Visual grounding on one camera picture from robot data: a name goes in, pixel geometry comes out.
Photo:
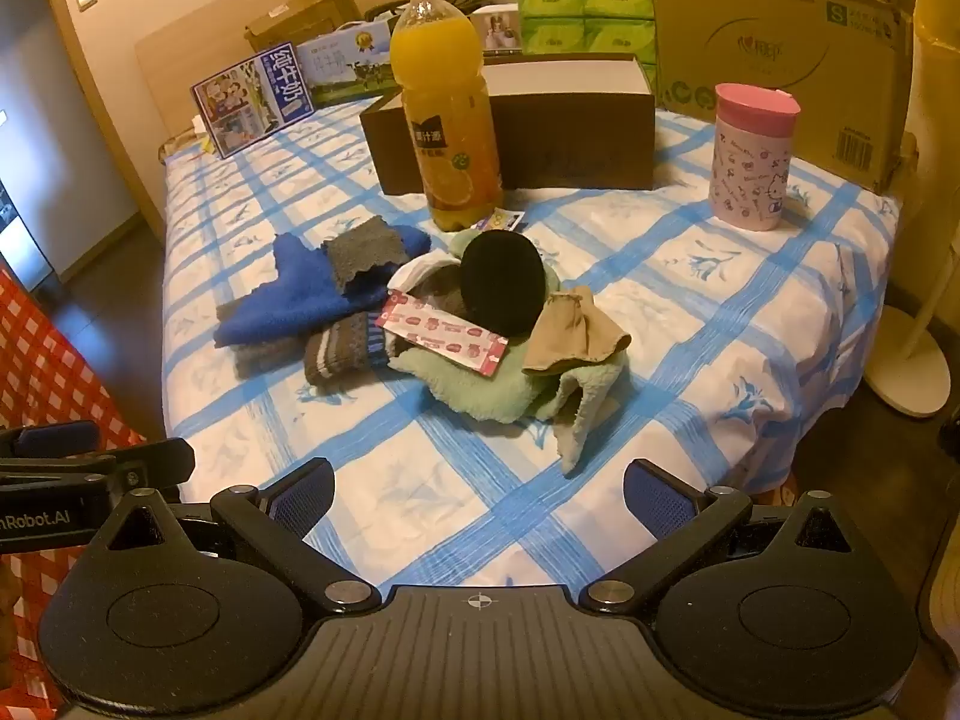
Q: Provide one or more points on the pink lidded printed cup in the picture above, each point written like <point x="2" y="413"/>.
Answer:
<point x="750" y="157"/>

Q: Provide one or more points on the cow print milk box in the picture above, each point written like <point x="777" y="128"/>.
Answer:
<point x="337" y="67"/>

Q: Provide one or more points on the blue printed milk carton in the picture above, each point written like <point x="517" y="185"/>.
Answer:
<point x="251" y="101"/>

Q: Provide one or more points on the brown cardboard box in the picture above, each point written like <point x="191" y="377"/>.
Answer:
<point x="570" y="135"/>

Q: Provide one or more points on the orange juice bottle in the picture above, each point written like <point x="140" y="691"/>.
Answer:
<point x="446" y="90"/>

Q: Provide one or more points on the blue towel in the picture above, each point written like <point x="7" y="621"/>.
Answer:
<point x="292" y="292"/>

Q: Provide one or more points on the white cloth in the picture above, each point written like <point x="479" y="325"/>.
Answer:
<point x="420" y="270"/>

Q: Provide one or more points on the small yellow printed packet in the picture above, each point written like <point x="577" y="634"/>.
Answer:
<point x="496" y="221"/>

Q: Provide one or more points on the red checked cloth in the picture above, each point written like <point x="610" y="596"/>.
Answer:
<point x="45" y="382"/>

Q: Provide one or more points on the stack of green tissue packs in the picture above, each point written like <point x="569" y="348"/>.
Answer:
<point x="585" y="11"/>

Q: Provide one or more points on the pink printed packet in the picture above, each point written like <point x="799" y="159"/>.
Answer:
<point x="442" y="330"/>

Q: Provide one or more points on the green fleece towel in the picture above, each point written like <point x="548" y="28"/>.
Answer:
<point x="480" y="390"/>

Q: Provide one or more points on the white fan stand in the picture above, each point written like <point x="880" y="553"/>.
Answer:
<point x="907" y="382"/>

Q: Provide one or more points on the large tall cardboard box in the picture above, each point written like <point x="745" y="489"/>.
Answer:
<point x="780" y="37"/>

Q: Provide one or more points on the dark brown sock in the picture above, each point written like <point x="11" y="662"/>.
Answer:
<point x="266" y="364"/>

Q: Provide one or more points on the white product box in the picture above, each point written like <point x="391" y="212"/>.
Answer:
<point x="499" y="30"/>

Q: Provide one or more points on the beige sock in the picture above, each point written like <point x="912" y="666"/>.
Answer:
<point x="574" y="334"/>

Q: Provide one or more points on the labelled flat cardboard box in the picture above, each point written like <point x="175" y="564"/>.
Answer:
<point x="300" y="11"/>

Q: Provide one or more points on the black soft cap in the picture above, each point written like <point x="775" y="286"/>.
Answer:
<point x="501" y="281"/>

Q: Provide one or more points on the grey sock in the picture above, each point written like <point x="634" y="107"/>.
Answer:
<point x="360" y="255"/>

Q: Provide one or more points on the striped brown sock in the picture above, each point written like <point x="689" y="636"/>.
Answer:
<point x="341" y="349"/>

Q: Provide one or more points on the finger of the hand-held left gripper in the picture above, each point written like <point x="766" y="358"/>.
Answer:
<point x="52" y="439"/>
<point x="150" y="461"/>

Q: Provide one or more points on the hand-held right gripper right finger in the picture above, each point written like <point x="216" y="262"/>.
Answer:
<point x="658" y="496"/>

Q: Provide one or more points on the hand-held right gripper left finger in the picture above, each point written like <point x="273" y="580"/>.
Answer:
<point x="301" y="495"/>

